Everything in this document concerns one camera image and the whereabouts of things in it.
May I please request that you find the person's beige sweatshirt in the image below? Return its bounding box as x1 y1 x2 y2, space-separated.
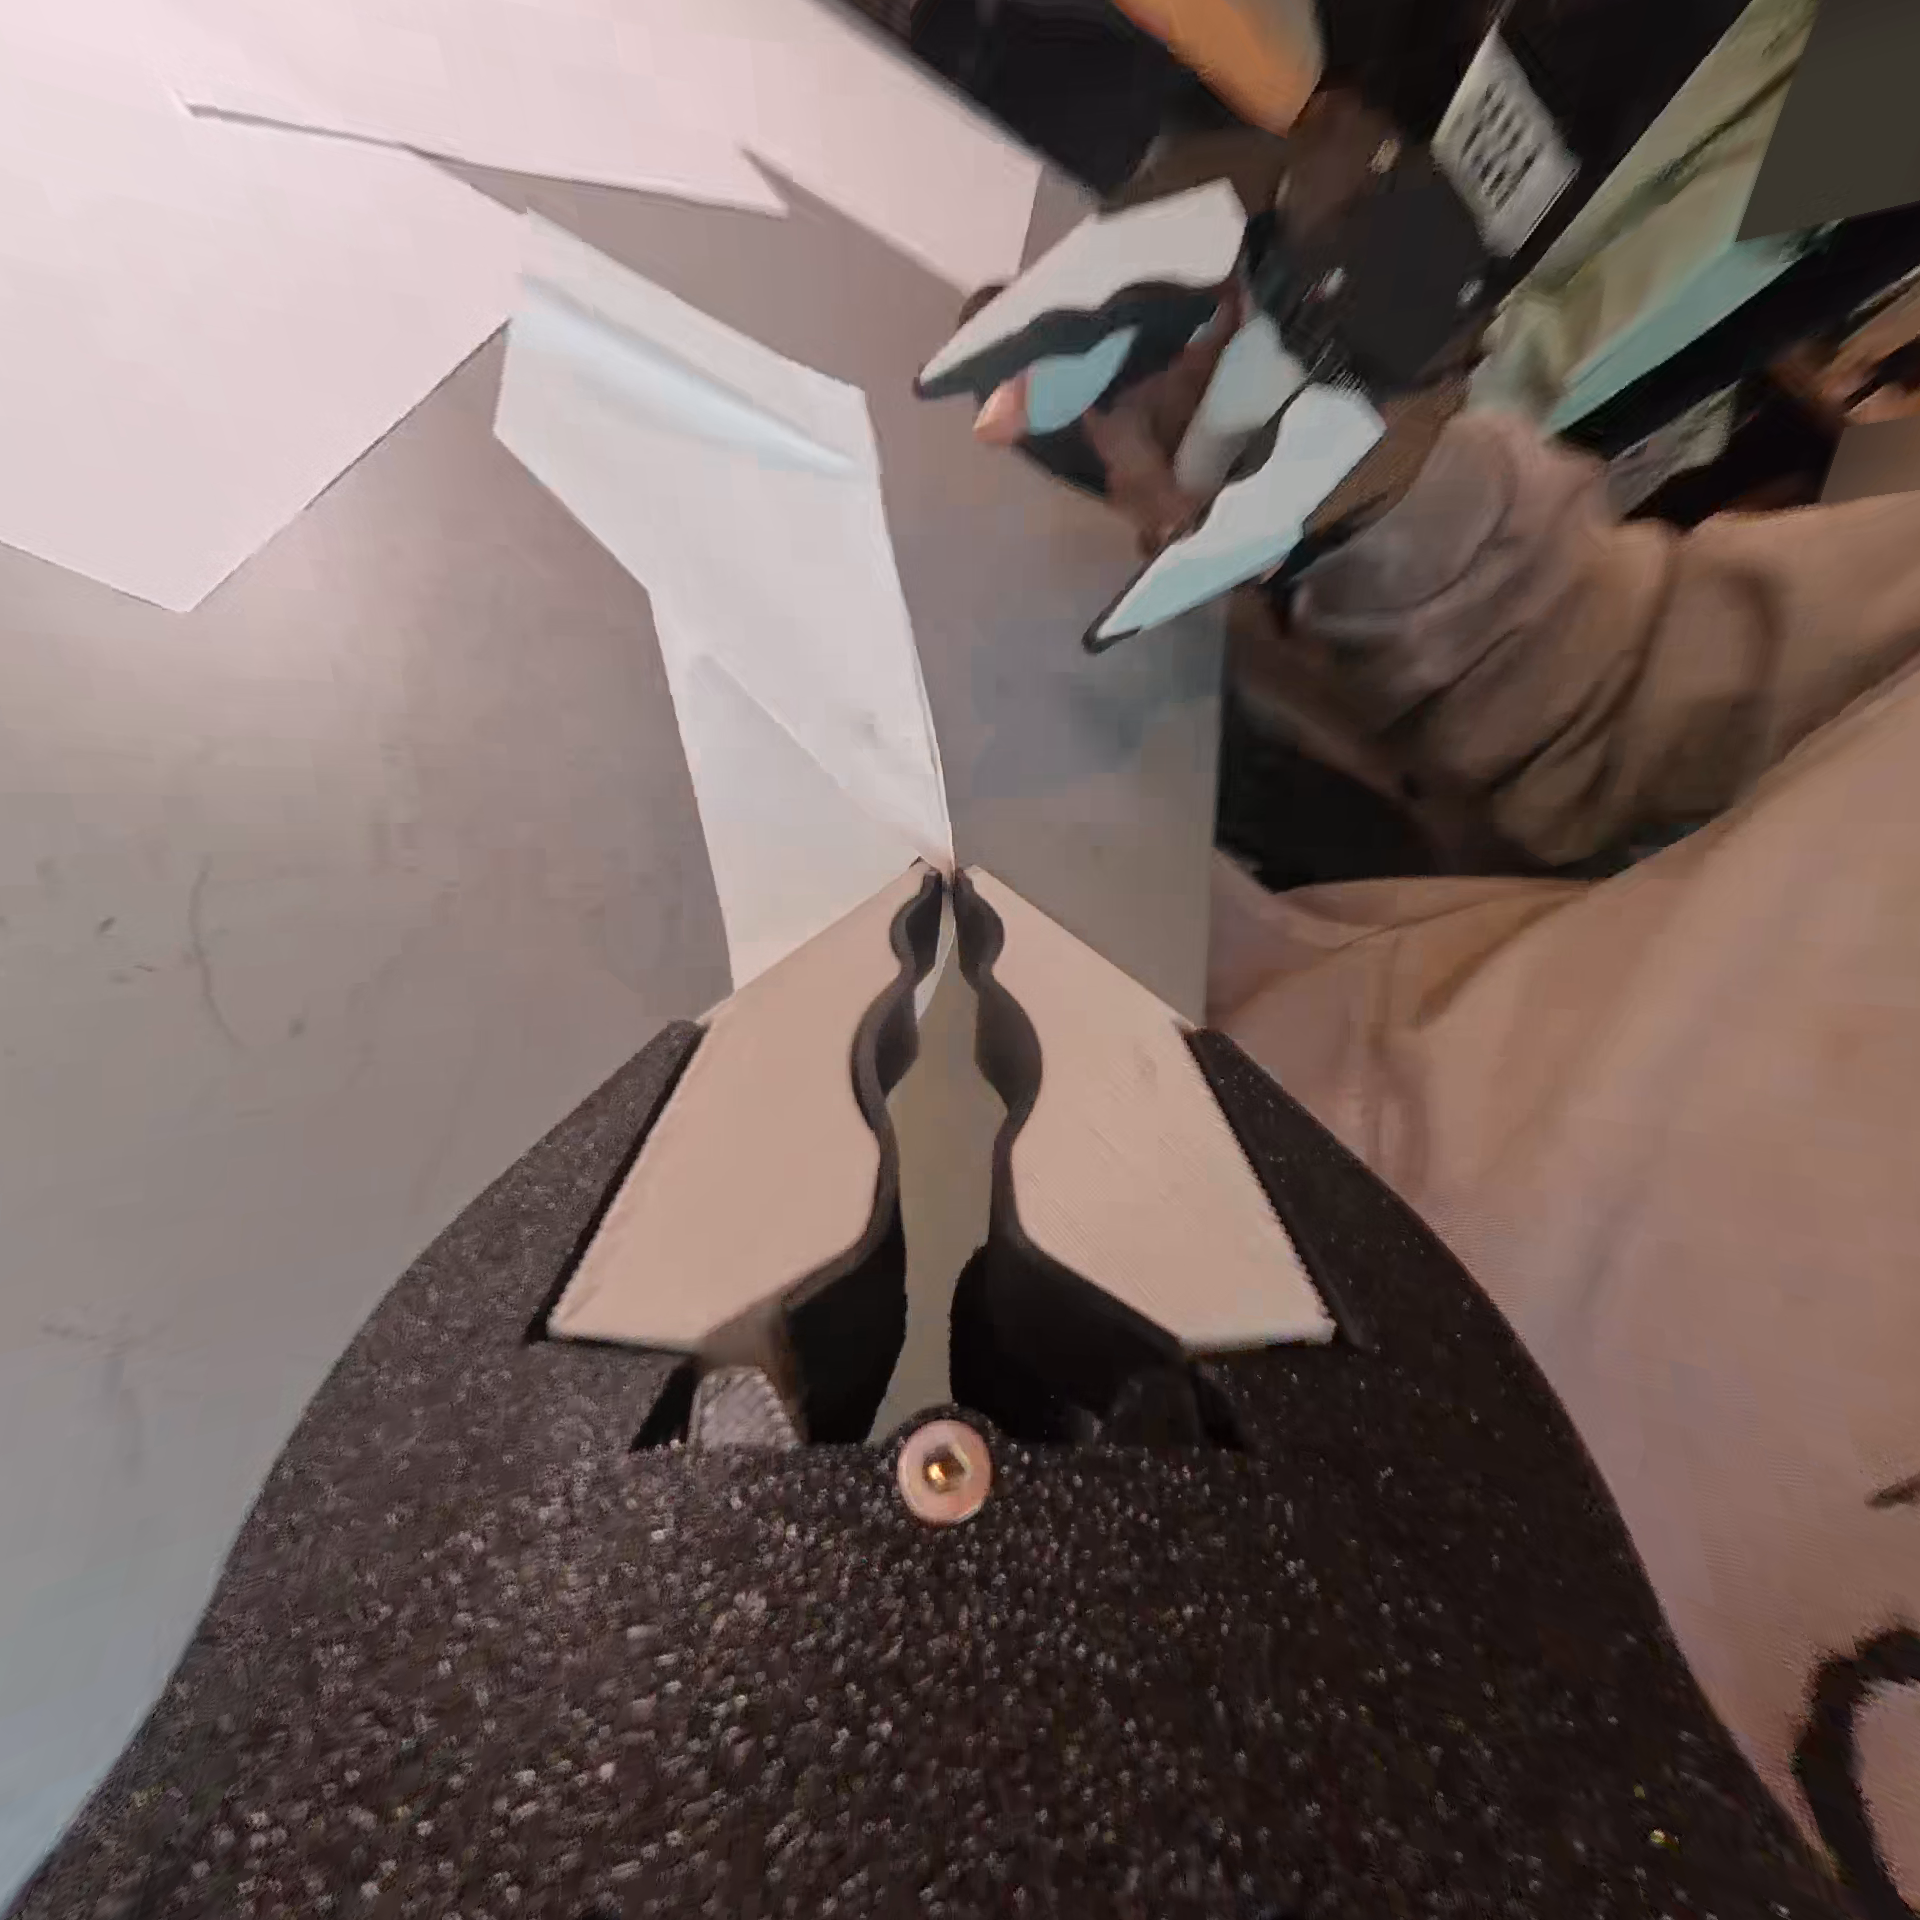
1205 486 1920 1920

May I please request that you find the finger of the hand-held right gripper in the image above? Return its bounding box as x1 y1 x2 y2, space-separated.
1081 386 1388 658
915 180 1251 404

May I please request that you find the person's right forearm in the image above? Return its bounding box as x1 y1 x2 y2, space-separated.
1226 413 1702 876

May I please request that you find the person's right hand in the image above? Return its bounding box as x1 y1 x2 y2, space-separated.
966 293 1305 560

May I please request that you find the white paper sheet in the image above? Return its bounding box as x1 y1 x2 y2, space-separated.
742 0 1052 293
0 0 531 618
176 0 794 216
492 210 966 1037

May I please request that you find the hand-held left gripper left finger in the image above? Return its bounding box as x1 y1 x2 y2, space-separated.
545 866 951 1444

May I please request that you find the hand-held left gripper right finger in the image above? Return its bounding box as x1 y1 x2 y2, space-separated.
946 866 1336 1447

